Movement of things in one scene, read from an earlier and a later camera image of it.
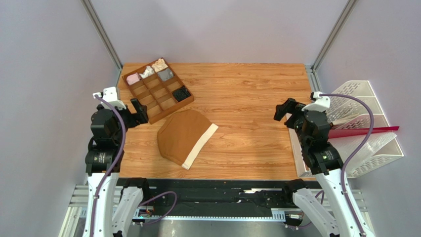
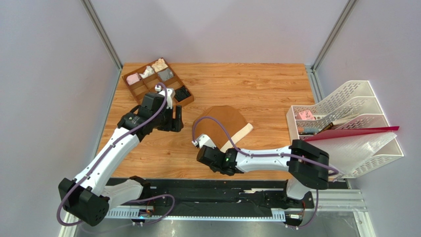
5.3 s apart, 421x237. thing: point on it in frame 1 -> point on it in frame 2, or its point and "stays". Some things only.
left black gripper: (141, 111) -> (175, 125)
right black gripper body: (290, 112) -> (204, 156)
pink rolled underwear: (133, 78) stays
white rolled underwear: (148, 71) stays
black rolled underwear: (181, 93) stays
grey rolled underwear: (165, 75) stays
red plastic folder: (341, 132) stays
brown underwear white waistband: (183, 136) -> (214, 131)
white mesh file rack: (351, 113) stays
